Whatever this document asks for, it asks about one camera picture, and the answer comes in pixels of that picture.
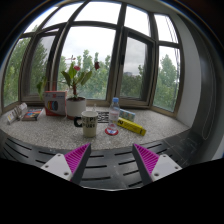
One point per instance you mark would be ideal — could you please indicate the red box with coloured rings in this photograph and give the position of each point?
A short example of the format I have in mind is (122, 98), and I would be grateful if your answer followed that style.
(54, 102)

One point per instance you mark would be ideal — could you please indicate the colourful flat book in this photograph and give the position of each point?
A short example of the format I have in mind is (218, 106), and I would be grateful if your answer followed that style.
(32, 114)

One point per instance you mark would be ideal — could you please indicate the black white printed card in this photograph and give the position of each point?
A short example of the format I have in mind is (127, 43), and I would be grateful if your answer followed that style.
(103, 117)

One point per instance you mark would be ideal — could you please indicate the yellow long box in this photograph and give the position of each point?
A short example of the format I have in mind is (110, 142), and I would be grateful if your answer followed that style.
(131, 126)

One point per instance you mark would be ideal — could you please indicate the cream mug with lettering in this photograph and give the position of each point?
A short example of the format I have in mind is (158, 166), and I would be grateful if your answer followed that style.
(89, 123)

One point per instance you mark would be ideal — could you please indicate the white plant pot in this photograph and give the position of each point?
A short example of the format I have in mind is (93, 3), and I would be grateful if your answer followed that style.
(75, 107)

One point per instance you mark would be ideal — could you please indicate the light blue small box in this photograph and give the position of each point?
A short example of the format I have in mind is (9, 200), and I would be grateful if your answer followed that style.
(127, 115)

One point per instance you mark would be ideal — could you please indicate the green plant with red flowers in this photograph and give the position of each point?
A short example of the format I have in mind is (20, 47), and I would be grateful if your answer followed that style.
(75, 77)

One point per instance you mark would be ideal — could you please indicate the clear plastic water bottle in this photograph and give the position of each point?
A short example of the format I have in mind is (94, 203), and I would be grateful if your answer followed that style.
(114, 112)

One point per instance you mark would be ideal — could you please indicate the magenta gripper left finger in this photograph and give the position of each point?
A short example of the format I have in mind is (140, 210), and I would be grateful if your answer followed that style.
(70, 166)

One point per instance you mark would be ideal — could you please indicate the white plastic wrapped package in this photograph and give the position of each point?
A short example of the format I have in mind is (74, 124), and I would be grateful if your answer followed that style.
(17, 113)

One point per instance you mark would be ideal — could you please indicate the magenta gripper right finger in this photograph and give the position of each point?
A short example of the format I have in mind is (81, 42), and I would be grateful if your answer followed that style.
(152, 166)

